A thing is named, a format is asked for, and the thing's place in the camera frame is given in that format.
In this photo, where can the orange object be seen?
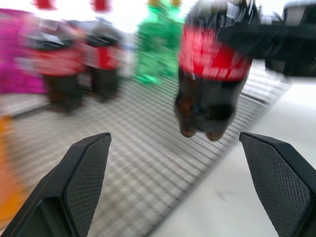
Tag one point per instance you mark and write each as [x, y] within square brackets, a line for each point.
[10, 172]

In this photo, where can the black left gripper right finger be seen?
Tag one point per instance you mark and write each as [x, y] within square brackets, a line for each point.
[279, 182]

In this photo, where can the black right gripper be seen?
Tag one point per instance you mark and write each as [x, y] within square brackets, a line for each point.
[296, 44]

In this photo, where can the magenta snack bag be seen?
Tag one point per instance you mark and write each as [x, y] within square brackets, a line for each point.
[14, 54]

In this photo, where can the cola bottle red label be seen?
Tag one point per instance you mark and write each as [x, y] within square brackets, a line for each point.
[106, 59]
[60, 61]
[209, 74]

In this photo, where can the green soda bottle yellow cap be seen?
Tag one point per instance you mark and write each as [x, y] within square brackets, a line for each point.
[153, 49]

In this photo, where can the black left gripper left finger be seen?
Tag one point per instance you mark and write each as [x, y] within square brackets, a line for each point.
[74, 182]

